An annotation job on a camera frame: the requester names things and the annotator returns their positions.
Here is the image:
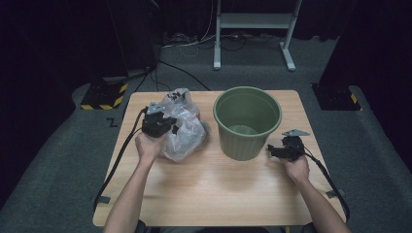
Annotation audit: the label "white metal stand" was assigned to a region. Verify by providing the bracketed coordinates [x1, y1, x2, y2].
[212, 0, 304, 73]

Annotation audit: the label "person's right hand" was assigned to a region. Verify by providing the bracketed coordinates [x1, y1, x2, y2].
[279, 154, 311, 186]

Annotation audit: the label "white floor cable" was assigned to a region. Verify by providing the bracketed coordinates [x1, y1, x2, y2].
[160, 33, 218, 57]

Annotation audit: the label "green plastic bucket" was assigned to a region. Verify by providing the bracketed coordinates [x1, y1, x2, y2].
[212, 85, 283, 162]

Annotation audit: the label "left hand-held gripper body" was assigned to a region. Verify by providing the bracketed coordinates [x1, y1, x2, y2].
[141, 101, 173, 139]

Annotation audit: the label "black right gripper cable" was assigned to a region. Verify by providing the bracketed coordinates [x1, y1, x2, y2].
[302, 147, 352, 222]

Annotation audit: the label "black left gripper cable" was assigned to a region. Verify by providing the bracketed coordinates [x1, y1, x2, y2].
[92, 107, 149, 213]

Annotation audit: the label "black yellow striped stand base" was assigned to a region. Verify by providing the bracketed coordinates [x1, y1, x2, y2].
[311, 83, 362, 112]
[80, 81, 129, 112]

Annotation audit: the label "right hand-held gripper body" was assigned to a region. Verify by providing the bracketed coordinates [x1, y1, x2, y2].
[271, 129, 311, 162]

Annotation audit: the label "black floor cable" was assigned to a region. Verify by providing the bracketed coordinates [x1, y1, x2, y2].
[157, 59, 212, 92]

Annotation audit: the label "person's left hand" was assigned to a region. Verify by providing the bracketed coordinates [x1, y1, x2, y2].
[134, 129, 170, 163]

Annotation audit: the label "clear plastic bag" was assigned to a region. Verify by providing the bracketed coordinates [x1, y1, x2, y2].
[157, 87, 208, 163]

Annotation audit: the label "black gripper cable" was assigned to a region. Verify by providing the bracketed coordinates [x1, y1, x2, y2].
[302, 147, 352, 222]
[92, 107, 149, 213]

